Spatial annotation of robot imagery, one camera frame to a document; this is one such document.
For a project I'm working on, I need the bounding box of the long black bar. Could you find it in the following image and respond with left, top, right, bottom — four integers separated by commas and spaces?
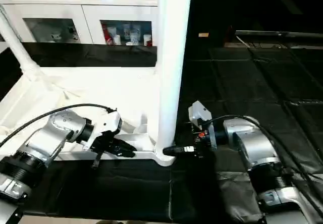
235, 30, 323, 37

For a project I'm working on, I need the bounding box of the white plastic table leg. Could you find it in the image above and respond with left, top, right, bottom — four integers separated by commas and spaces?
154, 0, 193, 159
0, 6, 44, 84

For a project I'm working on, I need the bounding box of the black left wrist camera cable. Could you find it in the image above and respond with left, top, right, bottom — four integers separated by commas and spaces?
0, 103, 119, 147

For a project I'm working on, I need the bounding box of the black hanging strap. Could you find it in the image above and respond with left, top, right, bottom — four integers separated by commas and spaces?
91, 151, 104, 170

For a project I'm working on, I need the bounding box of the red and white bottle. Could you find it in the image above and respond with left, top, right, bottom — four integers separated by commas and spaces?
103, 24, 114, 45

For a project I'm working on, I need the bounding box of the white plastic table top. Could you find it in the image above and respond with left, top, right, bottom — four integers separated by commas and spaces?
0, 66, 178, 169

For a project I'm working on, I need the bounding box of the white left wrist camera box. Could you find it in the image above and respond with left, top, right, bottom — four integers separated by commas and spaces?
81, 109, 124, 152

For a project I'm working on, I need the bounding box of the black mat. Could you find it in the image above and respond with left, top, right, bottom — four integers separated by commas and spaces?
0, 41, 323, 222

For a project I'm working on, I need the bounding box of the white cabinet with glass doors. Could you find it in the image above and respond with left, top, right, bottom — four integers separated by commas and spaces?
0, 0, 160, 46

